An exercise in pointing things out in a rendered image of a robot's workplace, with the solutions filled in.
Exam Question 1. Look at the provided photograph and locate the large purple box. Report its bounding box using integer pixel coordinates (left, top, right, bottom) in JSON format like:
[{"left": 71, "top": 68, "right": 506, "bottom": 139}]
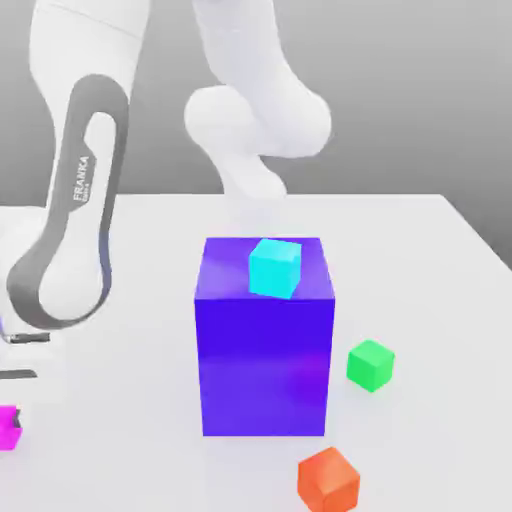
[{"left": 193, "top": 236, "right": 336, "bottom": 438}]

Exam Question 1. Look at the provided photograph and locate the small magenta cube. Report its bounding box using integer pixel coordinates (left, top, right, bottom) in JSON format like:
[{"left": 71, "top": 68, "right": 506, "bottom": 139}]
[{"left": 0, "top": 404, "right": 24, "bottom": 452}]

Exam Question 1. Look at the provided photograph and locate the small cyan cube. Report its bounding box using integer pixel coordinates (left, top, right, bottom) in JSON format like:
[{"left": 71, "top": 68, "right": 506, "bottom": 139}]
[{"left": 247, "top": 237, "right": 303, "bottom": 301}]

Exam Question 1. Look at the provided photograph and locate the small green cube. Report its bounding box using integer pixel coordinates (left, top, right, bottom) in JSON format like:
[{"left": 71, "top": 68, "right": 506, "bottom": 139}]
[{"left": 345, "top": 338, "right": 396, "bottom": 394}]

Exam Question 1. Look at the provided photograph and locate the small orange cube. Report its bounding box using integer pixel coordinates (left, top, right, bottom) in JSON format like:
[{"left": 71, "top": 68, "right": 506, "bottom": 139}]
[{"left": 296, "top": 446, "right": 362, "bottom": 512}]

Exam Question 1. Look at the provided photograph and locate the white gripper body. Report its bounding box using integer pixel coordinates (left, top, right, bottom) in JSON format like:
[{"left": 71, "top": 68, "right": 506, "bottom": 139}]
[{"left": 0, "top": 353, "right": 48, "bottom": 401}]

